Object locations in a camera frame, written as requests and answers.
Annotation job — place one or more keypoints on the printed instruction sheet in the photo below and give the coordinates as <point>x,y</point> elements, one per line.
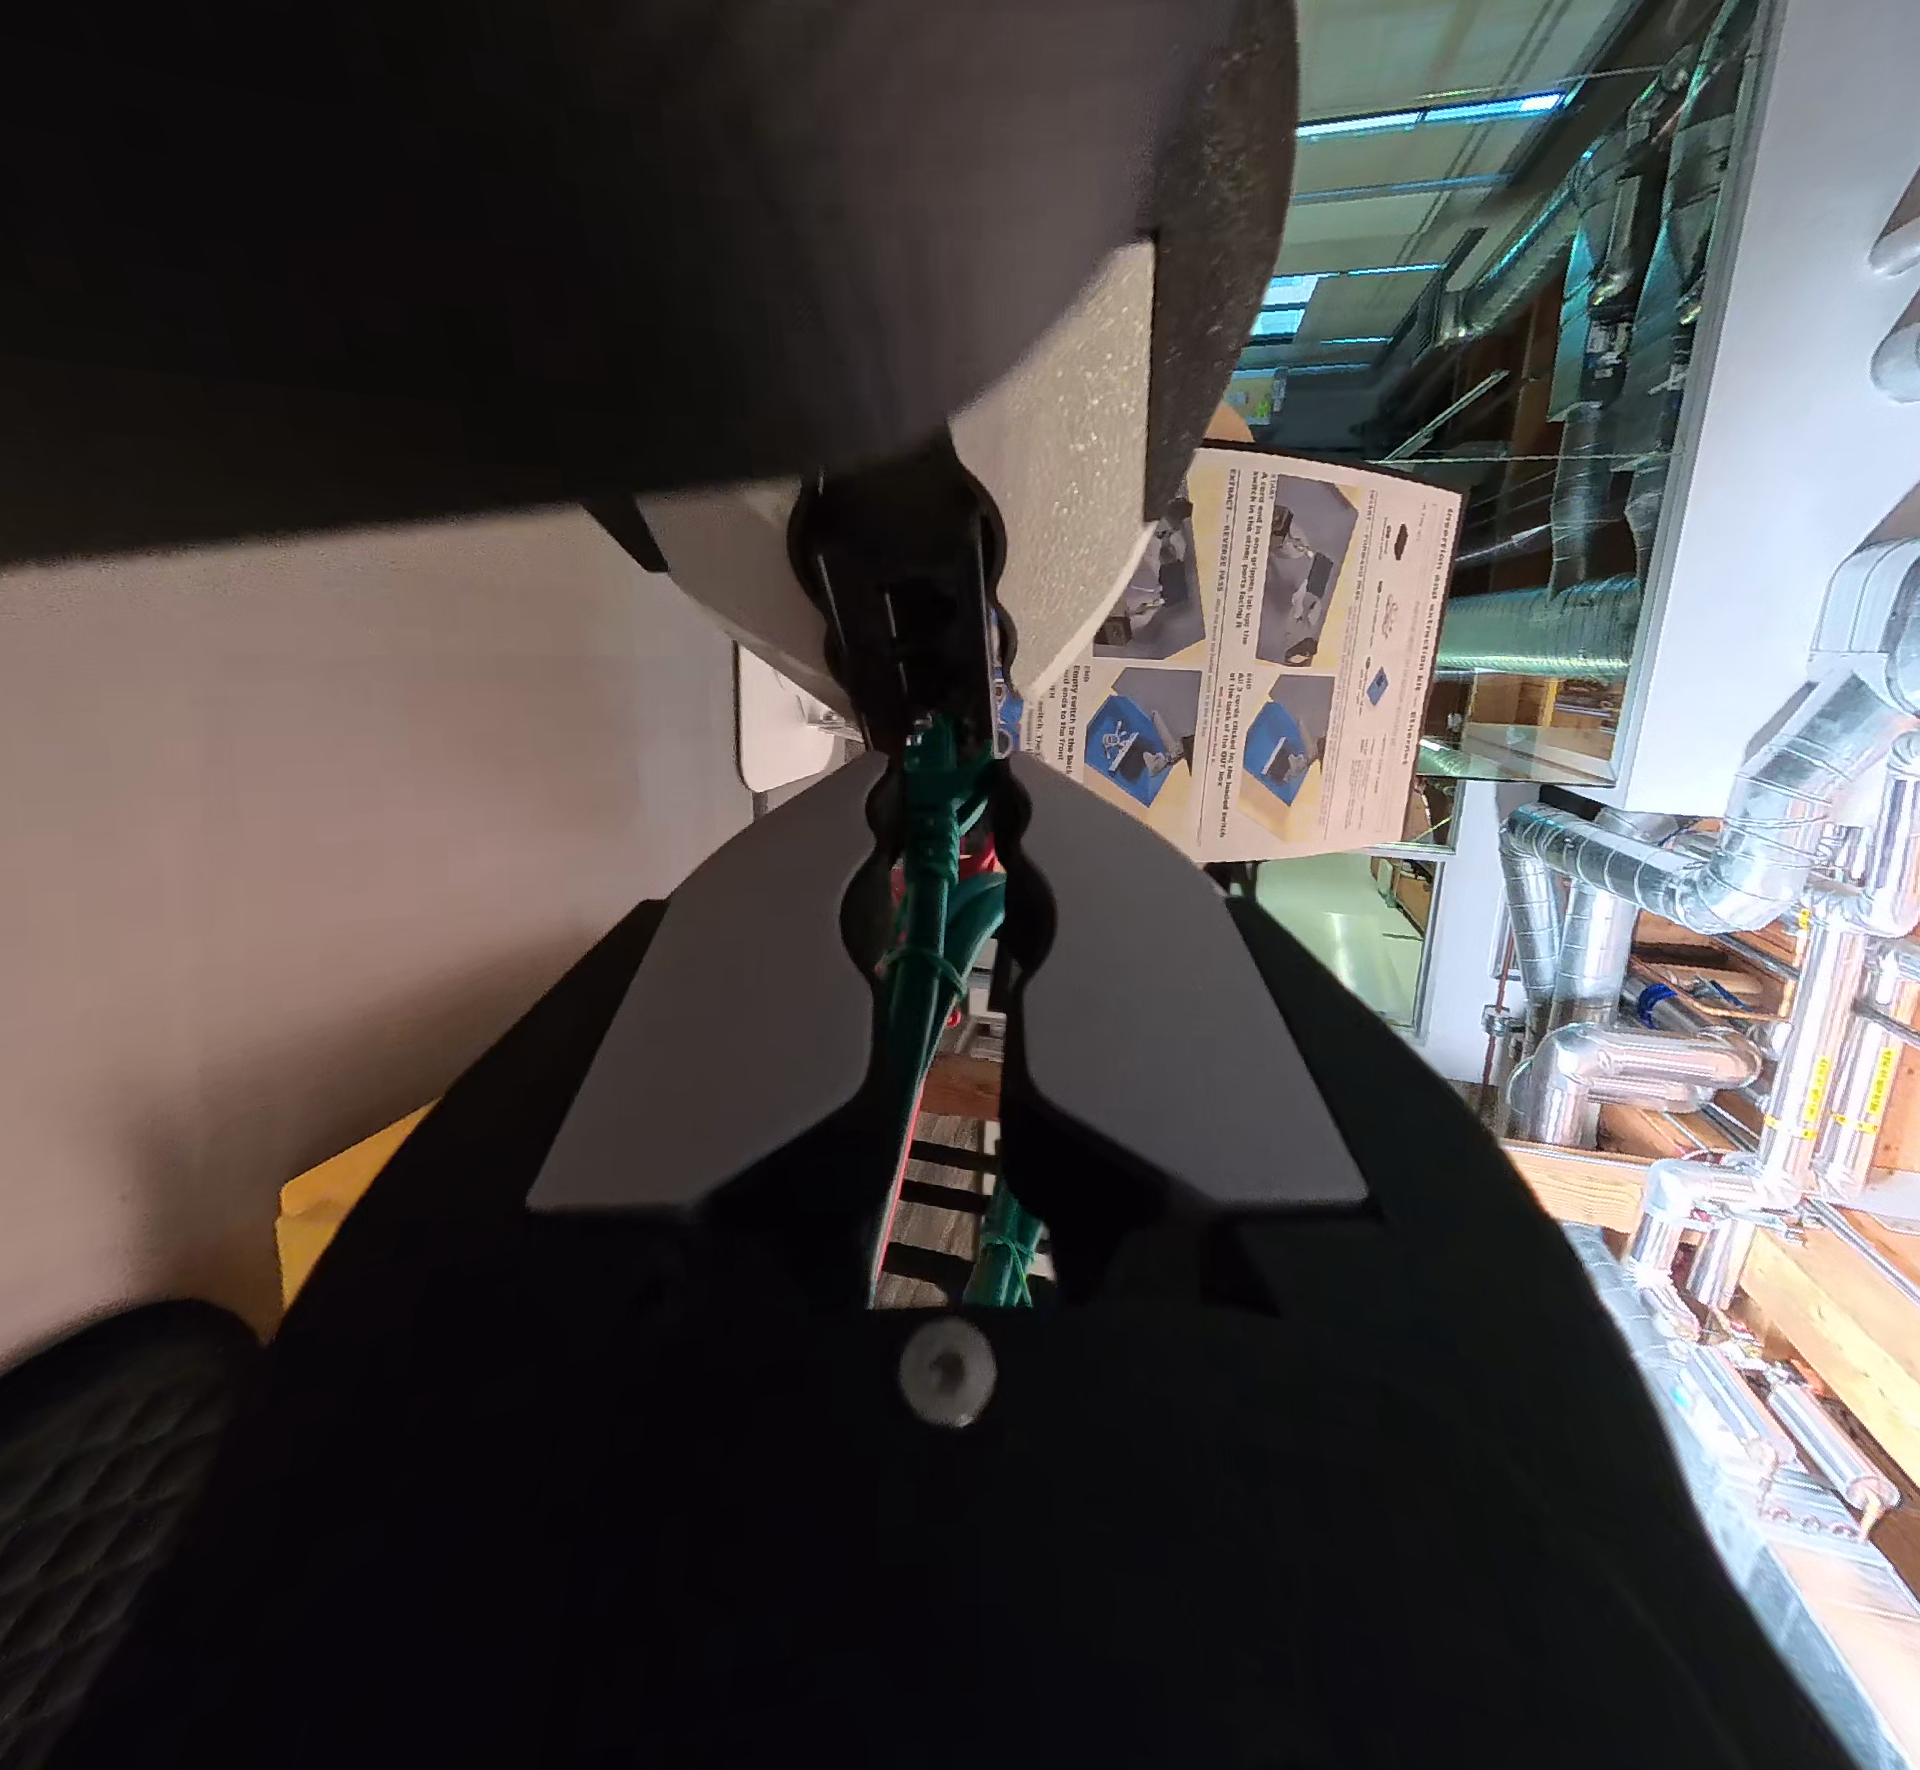
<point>1291,631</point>

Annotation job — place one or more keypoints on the cluster of silver pipes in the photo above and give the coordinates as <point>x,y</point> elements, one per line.
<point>1694,887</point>

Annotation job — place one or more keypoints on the white stand base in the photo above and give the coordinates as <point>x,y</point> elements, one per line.
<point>773,736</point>

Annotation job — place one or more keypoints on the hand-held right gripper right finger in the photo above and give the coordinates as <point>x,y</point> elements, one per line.
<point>1170,1034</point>

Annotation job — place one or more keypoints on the yellow plastic bin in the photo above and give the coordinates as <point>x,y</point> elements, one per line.
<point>337,1216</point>

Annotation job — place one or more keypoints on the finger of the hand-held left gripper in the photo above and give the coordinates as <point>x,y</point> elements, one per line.
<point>1081,452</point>
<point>721,548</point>

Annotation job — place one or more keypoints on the wooden display board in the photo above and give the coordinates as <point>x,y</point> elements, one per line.
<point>1229,429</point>

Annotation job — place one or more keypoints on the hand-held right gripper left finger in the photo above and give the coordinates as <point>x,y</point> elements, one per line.
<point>706,1021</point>

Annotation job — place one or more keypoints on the black ethernet switch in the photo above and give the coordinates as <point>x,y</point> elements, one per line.
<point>916,601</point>

